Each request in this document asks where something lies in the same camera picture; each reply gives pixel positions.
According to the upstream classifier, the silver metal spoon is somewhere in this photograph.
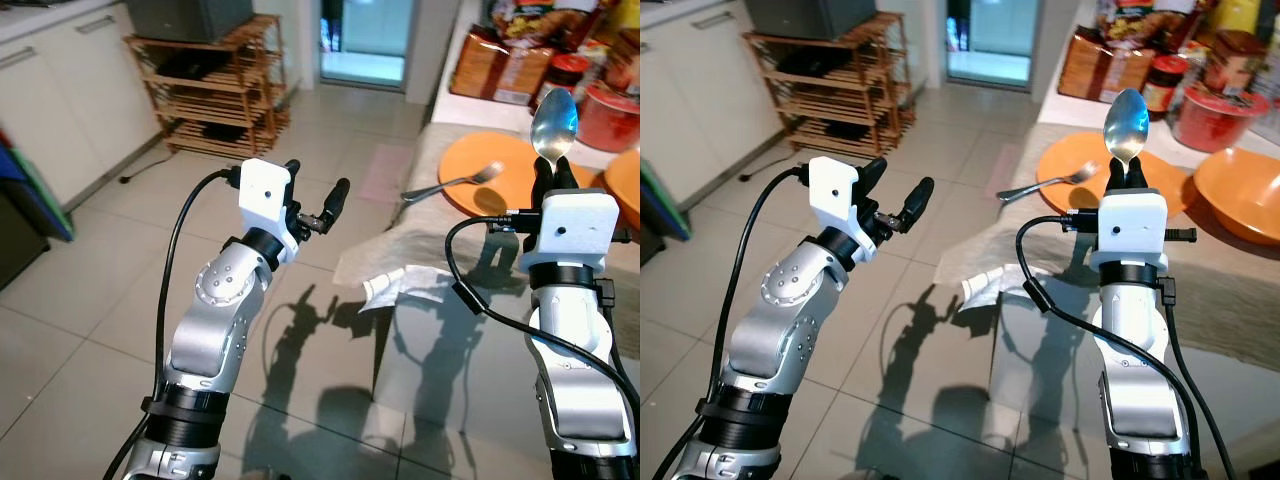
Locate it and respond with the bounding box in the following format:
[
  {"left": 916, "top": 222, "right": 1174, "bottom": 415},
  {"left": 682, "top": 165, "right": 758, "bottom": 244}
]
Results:
[
  {"left": 530, "top": 88, "right": 580, "bottom": 166},
  {"left": 1103, "top": 88, "right": 1151, "bottom": 166}
]

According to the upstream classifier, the silver metal fork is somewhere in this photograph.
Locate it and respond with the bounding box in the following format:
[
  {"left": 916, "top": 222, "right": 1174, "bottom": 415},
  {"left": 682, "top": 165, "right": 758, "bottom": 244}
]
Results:
[
  {"left": 997, "top": 160, "right": 1101, "bottom": 204},
  {"left": 402, "top": 160, "right": 506, "bottom": 204}
]

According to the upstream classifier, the orange plastic plate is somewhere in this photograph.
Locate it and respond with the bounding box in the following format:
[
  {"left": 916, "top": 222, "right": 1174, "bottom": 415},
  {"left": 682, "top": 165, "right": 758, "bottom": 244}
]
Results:
[
  {"left": 1037, "top": 132, "right": 1196, "bottom": 216},
  {"left": 438, "top": 130, "right": 606, "bottom": 219}
]

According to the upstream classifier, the orange plastic bowl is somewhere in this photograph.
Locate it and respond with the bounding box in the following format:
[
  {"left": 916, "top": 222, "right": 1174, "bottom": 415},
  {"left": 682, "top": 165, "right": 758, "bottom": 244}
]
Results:
[
  {"left": 1193, "top": 147, "right": 1280, "bottom": 247},
  {"left": 603, "top": 148, "right": 641, "bottom": 231}
]

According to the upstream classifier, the red instant noodle bowl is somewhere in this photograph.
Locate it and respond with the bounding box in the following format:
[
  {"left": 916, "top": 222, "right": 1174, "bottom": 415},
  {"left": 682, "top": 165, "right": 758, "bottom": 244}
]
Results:
[
  {"left": 575, "top": 82, "right": 641, "bottom": 153},
  {"left": 1172, "top": 85, "right": 1266, "bottom": 153}
]

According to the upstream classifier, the beige table cloth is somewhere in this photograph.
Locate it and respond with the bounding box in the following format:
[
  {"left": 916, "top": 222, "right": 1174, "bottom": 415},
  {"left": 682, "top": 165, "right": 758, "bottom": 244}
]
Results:
[
  {"left": 333, "top": 120, "right": 641, "bottom": 301},
  {"left": 960, "top": 122, "right": 1280, "bottom": 371}
]

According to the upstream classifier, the blue green-edged board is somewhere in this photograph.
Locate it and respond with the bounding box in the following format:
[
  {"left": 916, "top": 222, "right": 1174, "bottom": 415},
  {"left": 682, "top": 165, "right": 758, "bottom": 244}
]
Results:
[
  {"left": 640, "top": 155, "right": 667, "bottom": 241},
  {"left": 0, "top": 125, "right": 76, "bottom": 244}
]

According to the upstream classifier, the wooden slatted shelf rack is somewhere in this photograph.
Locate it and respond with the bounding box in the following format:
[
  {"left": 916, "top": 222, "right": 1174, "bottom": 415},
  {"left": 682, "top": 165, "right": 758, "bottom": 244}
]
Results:
[
  {"left": 125, "top": 15, "right": 291, "bottom": 161},
  {"left": 742, "top": 12, "right": 916, "bottom": 159}
]

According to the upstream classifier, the dark sauce jar red lid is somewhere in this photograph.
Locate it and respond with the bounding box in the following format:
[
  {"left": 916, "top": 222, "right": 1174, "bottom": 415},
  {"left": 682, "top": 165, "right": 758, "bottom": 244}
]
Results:
[
  {"left": 1142, "top": 55, "right": 1189, "bottom": 113},
  {"left": 545, "top": 53, "right": 591, "bottom": 111}
]

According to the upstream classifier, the white crumpled tissue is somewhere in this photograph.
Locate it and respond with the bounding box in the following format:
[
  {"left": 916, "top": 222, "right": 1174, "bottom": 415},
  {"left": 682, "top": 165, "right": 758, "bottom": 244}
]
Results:
[{"left": 360, "top": 268, "right": 461, "bottom": 313}]

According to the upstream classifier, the brown snack multipack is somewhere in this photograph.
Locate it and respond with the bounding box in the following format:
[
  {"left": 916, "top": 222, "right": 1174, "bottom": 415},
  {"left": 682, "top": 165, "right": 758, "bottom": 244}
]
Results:
[
  {"left": 1057, "top": 28, "right": 1151, "bottom": 104},
  {"left": 449, "top": 25, "right": 556, "bottom": 106}
]

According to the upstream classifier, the flat black item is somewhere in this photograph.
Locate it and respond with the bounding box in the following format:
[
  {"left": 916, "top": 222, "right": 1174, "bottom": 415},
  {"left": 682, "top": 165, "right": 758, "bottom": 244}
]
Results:
[
  {"left": 158, "top": 52, "right": 226, "bottom": 81},
  {"left": 790, "top": 50, "right": 851, "bottom": 79}
]

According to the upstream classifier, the brown instant noodle cup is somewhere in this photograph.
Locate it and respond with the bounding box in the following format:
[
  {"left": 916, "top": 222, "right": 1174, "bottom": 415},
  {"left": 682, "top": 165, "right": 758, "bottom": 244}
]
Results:
[
  {"left": 1200, "top": 30, "right": 1269, "bottom": 96},
  {"left": 600, "top": 30, "right": 641, "bottom": 91}
]

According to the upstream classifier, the white kitchen cabinet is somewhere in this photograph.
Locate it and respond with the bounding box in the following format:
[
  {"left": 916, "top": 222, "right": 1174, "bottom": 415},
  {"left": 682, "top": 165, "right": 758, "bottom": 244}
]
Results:
[
  {"left": 0, "top": 0, "right": 166, "bottom": 211},
  {"left": 640, "top": 0, "right": 791, "bottom": 206}
]

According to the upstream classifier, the glass door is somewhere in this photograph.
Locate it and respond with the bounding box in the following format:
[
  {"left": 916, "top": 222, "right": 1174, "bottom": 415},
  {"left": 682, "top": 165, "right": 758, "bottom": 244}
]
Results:
[
  {"left": 318, "top": 0, "right": 406, "bottom": 89},
  {"left": 945, "top": 0, "right": 1036, "bottom": 89}
]

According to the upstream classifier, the colourful snack bag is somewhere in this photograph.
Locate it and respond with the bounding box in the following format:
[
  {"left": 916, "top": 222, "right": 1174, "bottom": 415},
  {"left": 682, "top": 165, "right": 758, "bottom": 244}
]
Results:
[
  {"left": 1095, "top": 0, "right": 1201, "bottom": 46},
  {"left": 490, "top": 0, "right": 611, "bottom": 46}
]

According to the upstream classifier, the black box appliance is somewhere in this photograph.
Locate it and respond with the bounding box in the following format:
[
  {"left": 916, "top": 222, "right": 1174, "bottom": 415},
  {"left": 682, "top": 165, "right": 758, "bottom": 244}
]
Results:
[
  {"left": 745, "top": 0, "right": 866, "bottom": 41},
  {"left": 125, "top": 0, "right": 254, "bottom": 43}
]

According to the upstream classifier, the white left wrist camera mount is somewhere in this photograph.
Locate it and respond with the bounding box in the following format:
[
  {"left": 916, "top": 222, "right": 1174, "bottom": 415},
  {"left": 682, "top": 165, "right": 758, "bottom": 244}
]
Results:
[
  {"left": 238, "top": 158, "right": 301, "bottom": 263},
  {"left": 807, "top": 157, "right": 871, "bottom": 263}
]

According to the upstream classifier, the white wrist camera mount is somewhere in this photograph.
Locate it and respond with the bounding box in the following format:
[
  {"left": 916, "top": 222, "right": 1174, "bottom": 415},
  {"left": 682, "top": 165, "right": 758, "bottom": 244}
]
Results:
[
  {"left": 807, "top": 157, "right": 871, "bottom": 263},
  {"left": 528, "top": 190, "right": 619, "bottom": 267},
  {"left": 1090, "top": 192, "right": 1169, "bottom": 269},
  {"left": 238, "top": 158, "right": 301, "bottom": 263}
]

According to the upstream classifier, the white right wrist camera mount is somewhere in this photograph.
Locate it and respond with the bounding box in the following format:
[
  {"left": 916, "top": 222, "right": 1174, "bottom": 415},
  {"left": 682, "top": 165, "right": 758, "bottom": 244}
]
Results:
[
  {"left": 1090, "top": 192, "right": 1169, "bottom": 269},
  {"left": 528, "top": 190, "right": 619, "bottom": 267}
]

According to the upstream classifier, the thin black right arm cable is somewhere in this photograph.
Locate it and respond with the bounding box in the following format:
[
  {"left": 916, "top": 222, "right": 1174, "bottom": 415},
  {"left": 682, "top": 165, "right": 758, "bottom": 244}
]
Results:
[
  {"left": 598, "top": 280, "right": 641, "bottom": 401},
  {"left": 1160, "top": 277, "right": 1239, "bottom": 480}
]

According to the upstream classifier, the black floor power cable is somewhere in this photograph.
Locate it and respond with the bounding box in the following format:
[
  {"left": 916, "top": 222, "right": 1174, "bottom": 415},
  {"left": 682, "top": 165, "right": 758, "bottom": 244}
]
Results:
[
  {"left": 120, "top": 140, "right": 176, "bottom": 186},
  {"left": 739, "top": 140, "right": 801, "bottom": 184}
]

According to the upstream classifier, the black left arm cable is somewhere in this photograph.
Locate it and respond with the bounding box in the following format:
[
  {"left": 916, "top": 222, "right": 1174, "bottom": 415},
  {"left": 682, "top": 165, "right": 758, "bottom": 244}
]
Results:
[
  {"left": 648, "top": 165, "right": 809, "bottom": 480},
  {"left": 103, "top": 167, "right": 244, "bottom": 480}
]

